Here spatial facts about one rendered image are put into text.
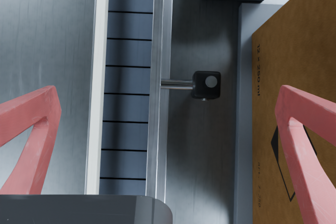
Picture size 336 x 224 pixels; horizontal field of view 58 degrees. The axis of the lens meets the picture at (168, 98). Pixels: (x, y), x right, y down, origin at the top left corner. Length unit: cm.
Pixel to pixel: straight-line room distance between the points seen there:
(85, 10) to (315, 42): 34
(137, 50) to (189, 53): 9
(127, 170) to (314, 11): 29
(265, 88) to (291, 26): 10
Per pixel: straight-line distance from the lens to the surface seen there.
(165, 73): 42
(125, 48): 43
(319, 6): 30
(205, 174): 48
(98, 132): 39
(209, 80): 31
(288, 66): 34
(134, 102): 42
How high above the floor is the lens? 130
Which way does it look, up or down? 86 degrees down
